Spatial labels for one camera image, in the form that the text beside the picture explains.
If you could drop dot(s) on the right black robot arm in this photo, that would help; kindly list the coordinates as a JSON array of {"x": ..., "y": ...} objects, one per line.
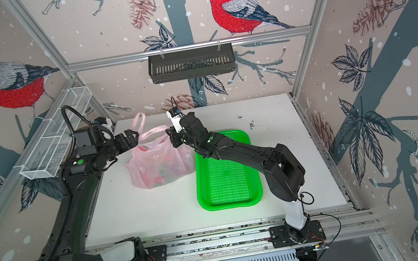
[{"x": 283, "y": 172}]

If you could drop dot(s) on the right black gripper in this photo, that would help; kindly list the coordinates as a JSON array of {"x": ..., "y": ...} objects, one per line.
[{"x": 174, "y": 136}]

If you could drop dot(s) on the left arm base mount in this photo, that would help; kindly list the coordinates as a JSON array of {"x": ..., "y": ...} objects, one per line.
[{"x": 149, "y": 257}]

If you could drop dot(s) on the white wire mesh shelf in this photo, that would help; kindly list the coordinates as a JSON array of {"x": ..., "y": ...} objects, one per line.
[{"x": 51, "y": 148}]

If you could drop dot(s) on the pink plastic bag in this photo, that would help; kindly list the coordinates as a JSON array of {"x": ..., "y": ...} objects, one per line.
[{"x": 155, "y": 161}]

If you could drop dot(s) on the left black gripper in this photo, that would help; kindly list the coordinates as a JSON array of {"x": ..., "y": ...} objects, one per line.
[{"x": 133, "y": 140}]

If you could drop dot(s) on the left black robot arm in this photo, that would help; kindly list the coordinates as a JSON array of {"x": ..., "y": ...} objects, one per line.
[{"x": 80, "y": 179}]

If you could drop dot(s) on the aluminium rail base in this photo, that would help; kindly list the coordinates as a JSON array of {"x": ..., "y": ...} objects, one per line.
[{"x": 268, "y": 241}]

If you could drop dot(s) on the black hanging wall basket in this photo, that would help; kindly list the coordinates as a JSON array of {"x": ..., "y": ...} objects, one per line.
[{"x": 193, "y": 63}]

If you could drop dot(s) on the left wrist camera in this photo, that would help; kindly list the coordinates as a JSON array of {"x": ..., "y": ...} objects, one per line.
[{"x": 105, "y": 122}]

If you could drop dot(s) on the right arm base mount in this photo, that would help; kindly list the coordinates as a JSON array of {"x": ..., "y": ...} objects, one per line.
[{"x": 297, "y": 234}]

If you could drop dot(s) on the green plastic basket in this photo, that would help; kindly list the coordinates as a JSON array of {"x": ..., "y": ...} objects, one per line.
[{"x": 223, "y": 184}]

